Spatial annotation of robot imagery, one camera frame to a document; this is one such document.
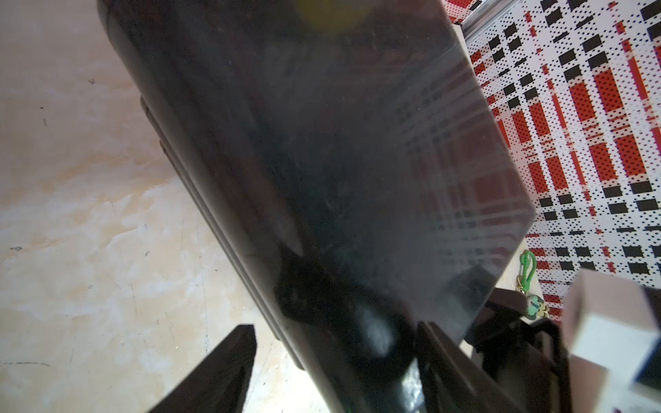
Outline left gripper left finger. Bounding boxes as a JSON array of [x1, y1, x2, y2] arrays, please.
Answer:
[[151, 325, 256, 412]]

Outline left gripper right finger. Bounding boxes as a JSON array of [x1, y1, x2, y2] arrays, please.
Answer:
[[416, 322, 523, 412]]

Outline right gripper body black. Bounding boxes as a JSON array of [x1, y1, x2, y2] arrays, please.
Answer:
[[464, 288, 573, 412]]

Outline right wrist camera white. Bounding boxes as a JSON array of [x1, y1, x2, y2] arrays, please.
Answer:
[[561, 269, 660, 412]]

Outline black drawer cabinet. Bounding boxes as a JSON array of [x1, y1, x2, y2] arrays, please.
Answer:
[[97, 1, 535, 412]]

